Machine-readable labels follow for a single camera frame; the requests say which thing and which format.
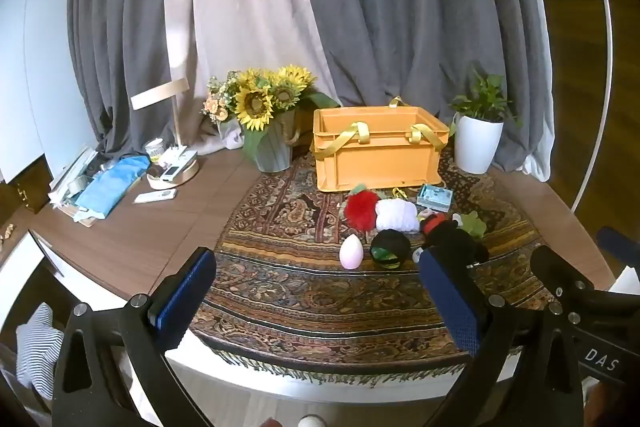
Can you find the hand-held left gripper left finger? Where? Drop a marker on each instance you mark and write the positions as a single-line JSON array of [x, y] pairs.
[[184, 294]]

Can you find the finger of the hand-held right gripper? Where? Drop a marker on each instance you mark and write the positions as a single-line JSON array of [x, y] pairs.
[[620, 244], [555, 269]]

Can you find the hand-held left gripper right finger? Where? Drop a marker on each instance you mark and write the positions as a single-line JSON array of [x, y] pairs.
[[452, 302]]

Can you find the white fluffy cloth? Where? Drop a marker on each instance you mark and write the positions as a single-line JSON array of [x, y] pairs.
[[396, 216]]

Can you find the red fluffy plush with leaf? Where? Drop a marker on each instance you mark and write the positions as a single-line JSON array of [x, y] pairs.
[[361, 209]]

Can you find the orange plastic crate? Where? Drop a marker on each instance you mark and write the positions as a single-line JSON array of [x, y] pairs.
[[380, 157]]

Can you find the black and red plush toy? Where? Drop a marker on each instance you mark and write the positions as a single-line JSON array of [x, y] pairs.
[[457, 243]]

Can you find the green plush toy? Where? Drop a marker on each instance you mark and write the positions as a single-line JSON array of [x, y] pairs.
[[473, 225]]

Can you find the black yarn ball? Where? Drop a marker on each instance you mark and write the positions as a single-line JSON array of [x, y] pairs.
[[390, 247]]

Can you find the white remote control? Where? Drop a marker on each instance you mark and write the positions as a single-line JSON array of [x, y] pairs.
[[155, 196]]

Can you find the light blue packet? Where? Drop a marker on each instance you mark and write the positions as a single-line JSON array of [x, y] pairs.
[[434, 197]]

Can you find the pink egg sponge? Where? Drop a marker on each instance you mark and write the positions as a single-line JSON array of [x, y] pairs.
[[351, 253]]

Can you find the patterned rug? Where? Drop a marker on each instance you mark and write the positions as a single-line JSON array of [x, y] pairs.
[[300, 297]]

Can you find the small white device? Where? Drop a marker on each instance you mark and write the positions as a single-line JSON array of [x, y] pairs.
[[171, 172]]

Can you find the blue cloth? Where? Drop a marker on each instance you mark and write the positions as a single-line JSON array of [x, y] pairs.
[[112, 184]]

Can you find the green plant in white pot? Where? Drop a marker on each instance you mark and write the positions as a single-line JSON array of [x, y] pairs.
[[477, 144]]

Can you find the striped cloth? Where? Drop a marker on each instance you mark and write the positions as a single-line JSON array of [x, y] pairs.
[[37, 347]]

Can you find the stack of papers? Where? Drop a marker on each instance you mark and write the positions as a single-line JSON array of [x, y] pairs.
[[65, 187]]

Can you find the grey flower bucket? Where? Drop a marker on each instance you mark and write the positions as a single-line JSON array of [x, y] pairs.
[[272, 149]]

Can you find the peach flower bouquet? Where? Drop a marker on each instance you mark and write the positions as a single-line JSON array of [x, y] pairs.
[[217, 104]]

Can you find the sunflower bouquet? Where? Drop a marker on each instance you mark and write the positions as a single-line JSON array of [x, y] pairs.
[[257, 99]]

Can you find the white curved pole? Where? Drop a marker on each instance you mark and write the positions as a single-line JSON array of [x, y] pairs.
[[607, 32]]

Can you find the white cabinet door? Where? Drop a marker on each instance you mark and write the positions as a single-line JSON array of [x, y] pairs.
[[35, 72]]

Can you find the grey curtain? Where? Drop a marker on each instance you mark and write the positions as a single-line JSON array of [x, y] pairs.
[[115, 32], [425, 7]]

